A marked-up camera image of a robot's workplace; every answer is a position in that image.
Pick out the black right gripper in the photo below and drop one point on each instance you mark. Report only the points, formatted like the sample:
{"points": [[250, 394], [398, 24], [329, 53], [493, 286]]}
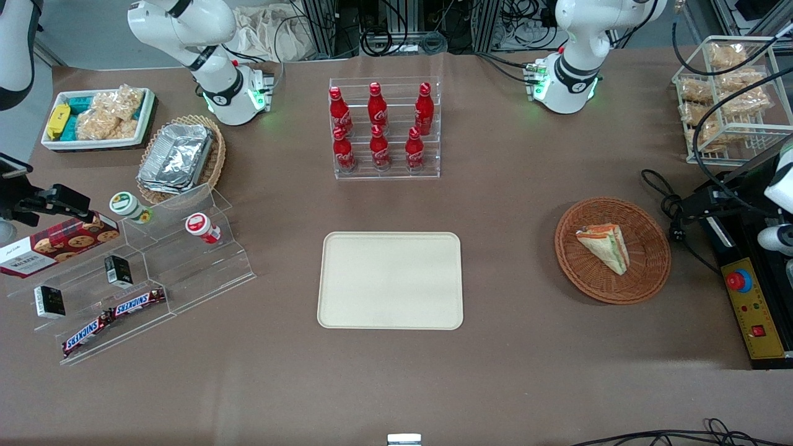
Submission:
{"points": [[13, 205]]}

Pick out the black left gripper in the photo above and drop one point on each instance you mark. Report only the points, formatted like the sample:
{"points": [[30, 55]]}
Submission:
{"points": [[738, 196]]}

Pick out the triangular sandwich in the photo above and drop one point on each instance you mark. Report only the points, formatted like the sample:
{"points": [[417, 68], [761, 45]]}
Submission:
{"points": [[604, 246]]}

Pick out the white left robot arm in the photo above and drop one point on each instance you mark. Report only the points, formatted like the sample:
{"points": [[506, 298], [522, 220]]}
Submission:
{"points": [[573, 80]]}

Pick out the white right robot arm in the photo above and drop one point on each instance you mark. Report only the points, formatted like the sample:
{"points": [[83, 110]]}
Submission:
{"points": [[228, 93]]}

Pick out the round brown wicker basket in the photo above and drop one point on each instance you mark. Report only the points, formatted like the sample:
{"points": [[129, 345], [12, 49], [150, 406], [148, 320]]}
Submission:
{"points": [[644, 272]]}

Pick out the silver foil tray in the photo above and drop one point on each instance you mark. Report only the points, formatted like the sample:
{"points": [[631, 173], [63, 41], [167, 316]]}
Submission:
{"points": [[164, 188], [179, 152]]}

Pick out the oval light wicker basket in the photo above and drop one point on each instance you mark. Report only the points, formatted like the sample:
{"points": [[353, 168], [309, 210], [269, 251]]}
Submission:
{"points": [[217, 155]]}

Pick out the beige rectangular tray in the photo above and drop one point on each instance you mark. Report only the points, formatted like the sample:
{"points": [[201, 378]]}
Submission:
{"points": [[390, 282]]}

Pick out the red tartan cookie box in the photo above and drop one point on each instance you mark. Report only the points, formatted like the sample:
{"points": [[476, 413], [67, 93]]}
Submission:
{"points": [[56, 246]]}

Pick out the black appliance box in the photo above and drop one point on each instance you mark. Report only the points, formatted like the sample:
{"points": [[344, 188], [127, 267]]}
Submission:
{"points": [[718, 244]]}

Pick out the grey metal bar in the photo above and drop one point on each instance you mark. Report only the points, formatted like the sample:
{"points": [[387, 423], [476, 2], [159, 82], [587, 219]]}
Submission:
{"points": [[753, 164]]}

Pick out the clear bag fried snack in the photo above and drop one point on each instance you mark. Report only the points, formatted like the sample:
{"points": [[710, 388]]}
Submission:
{"points": [[749, 102], [709, 133], [742, 78], [691, 114], [696, 90], [726, 54]]}

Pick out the green lid yogurt cup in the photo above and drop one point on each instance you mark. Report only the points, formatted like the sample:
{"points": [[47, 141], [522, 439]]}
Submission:
{"points": [[127, 205]]}

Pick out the teal snack packet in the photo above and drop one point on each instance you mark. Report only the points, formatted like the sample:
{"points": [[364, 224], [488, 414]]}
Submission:
{"points": [[69, 127], [80, 105]]}

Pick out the red emergency stop button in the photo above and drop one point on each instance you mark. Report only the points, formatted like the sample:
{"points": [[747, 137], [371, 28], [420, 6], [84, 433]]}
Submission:
{"points": [[737, 280]]}

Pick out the yellow snack packet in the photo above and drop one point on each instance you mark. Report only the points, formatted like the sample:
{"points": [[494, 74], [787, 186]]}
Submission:
{"points": [[58, 121]]}

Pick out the small black box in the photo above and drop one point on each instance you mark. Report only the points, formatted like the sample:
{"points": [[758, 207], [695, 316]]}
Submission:
{"points": [[49, 302], [118, 271]]}

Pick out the clear bag rice crackers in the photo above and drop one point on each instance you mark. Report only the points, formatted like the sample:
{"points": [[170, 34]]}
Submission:
{"points": [[96, 125], [121, 102], [129, 128]]}

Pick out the yellow control panel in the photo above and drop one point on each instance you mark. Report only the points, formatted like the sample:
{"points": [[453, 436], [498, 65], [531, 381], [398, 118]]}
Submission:
{"points": [[756, 316]]}

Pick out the brown snickers bar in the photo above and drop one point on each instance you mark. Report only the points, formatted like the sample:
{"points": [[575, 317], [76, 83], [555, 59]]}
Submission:
{"points": [[87, 334], [137, 302]]}

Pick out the white plastic bin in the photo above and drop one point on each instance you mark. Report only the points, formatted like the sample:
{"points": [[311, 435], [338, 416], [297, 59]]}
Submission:
{"points": [[145, 118]]}

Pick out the clear acrylic stepped stand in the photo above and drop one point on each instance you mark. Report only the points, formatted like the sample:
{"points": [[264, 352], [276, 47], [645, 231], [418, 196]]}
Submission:
{"points": [[186, 272]]}

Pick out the red lid yogurt cup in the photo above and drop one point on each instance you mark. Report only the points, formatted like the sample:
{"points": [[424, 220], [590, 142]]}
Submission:
{"points": [[201, 227]]}

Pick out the red cola bottle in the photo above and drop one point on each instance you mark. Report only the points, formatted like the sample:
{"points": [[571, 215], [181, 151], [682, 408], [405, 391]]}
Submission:
{"points": [[424, 110], [377, 106], [344, 152], [339, 111], [414, 150], [380, 148]]}

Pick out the beige cloth bag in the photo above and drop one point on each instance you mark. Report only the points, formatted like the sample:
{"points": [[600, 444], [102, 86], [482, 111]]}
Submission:
{"points": [[272, 31]]}

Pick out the clear acrylic bottle rack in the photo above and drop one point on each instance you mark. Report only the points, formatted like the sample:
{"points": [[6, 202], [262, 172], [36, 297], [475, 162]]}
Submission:
{"points": [[396, 174]]}

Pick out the aluminium frame post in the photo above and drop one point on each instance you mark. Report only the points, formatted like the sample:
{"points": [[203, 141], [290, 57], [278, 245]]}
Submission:
{"points": [[321, 28], [487, 25]]}

